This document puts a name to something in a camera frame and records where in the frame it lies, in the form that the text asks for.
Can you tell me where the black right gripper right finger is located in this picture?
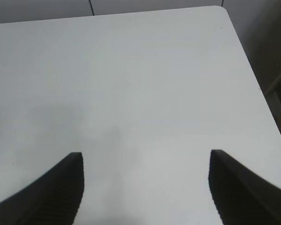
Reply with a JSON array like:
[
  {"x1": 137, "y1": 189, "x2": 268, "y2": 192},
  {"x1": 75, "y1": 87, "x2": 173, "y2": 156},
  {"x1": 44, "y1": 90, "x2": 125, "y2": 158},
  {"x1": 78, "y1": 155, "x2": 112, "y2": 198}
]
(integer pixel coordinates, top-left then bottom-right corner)
[{"x1": 208, "y1": 150, "x2": 281, "y2": 225}]

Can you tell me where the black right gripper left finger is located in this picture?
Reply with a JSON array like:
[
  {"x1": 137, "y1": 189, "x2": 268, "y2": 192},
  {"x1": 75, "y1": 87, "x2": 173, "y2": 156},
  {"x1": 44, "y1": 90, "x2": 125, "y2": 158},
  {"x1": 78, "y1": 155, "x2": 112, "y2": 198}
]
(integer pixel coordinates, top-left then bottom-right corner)
[{"x1": 0, "y1": 152, "x2": 84, "y2": 225}]

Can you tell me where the metal chair frame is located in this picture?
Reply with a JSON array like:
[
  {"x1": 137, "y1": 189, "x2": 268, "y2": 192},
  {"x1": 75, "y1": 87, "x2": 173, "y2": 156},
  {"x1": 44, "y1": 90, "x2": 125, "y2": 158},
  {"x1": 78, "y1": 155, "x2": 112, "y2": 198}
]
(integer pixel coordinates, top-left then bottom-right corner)
[{"x1": 266, "y1": 63, "x2": 281, "y2": 150}]

